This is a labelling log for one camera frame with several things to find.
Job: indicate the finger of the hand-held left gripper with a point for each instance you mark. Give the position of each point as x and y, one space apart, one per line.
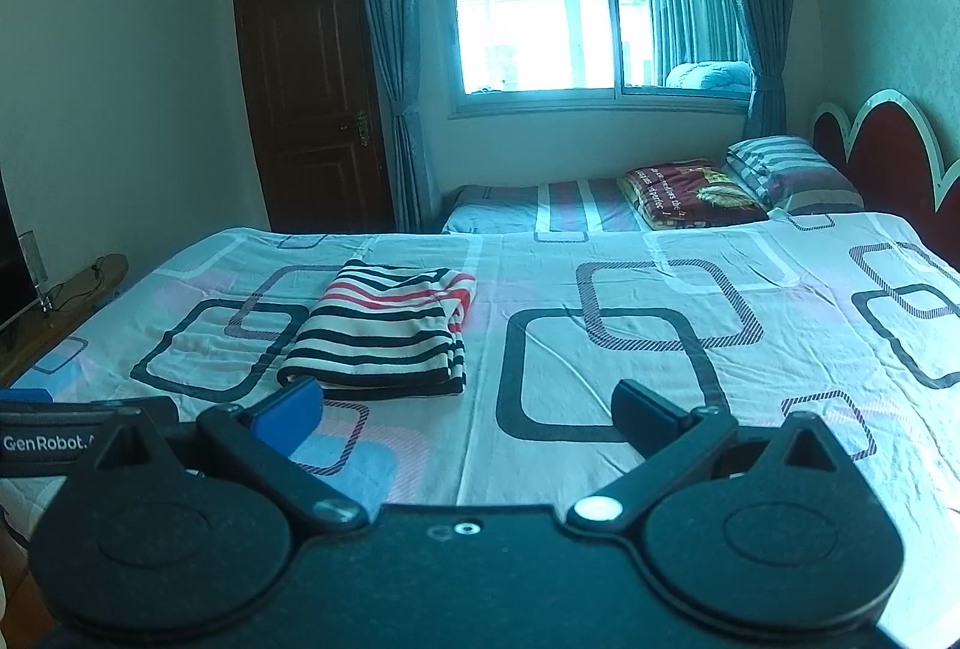
22 394
146 409

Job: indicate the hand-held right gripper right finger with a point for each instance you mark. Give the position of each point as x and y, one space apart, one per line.
649 416

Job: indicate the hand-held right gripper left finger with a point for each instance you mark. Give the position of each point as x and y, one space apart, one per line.
289 413

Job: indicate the striped knit sweater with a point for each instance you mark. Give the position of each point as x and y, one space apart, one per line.
382 326

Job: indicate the bed with patterned sheet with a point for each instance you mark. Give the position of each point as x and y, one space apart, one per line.
675 334

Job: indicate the wooden cabinet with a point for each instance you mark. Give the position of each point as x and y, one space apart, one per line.
67 311

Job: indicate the black television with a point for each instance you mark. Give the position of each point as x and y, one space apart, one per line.
9 266

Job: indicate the dark red printed pillow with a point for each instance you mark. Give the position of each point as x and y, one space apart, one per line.
690 195

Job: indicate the bed with striped sheet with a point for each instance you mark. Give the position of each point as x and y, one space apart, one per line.
495 206

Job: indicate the grey striped pillow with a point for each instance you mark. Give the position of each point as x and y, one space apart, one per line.
787 169

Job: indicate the dark wooden door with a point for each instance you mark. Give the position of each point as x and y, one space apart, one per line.
307 94

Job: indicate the light blue quilt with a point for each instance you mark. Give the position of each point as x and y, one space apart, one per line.
709 75

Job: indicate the red scalloped headboard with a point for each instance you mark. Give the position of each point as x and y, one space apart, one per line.
892 162

